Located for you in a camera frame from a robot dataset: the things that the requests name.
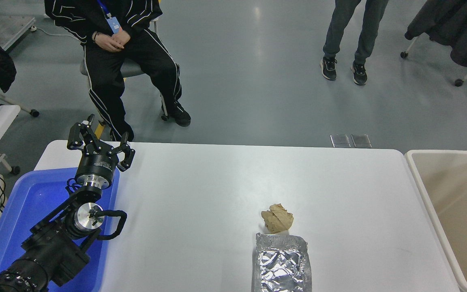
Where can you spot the person in black trainers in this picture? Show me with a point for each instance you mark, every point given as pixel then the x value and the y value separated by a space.
pixel 341 28

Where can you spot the dark grey coat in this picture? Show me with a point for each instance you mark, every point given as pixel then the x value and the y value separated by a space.
pixel 460 32

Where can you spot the coat-draped chair with castors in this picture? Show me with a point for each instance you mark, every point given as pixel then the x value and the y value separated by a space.
pixel 404 55

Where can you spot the blue plastic tray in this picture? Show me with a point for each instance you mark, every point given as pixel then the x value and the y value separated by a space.
pixel 31 198

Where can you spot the grey office chair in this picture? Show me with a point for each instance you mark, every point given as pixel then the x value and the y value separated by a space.
pixel 132 69

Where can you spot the person's right hand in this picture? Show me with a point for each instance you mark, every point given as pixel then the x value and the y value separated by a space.
pixel 108 44

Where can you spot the large pale dustbin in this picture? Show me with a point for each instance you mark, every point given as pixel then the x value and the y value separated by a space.
pixel 460 211

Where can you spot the aluminium frame platform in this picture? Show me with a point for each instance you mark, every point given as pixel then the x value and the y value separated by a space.
pixel 12 30

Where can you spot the crumpled tan paper ball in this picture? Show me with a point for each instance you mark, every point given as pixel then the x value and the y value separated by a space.
pixel 277 219

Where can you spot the person with ID badge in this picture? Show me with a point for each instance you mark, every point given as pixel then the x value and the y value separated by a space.
pixel 103 81

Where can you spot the person's left hand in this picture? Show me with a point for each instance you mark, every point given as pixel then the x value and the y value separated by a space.
pixel 122 37

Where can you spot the silver foil tray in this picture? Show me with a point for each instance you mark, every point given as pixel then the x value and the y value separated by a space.
pixel 282 263

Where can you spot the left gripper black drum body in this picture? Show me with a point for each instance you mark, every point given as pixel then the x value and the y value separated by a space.
pixel 97 164

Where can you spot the metal floor plate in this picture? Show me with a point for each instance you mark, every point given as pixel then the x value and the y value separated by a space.
pixel 361 140
pixel 340 140

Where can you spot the white-framed chair with castors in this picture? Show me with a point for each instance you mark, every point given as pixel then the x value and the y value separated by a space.
pixel 14 106

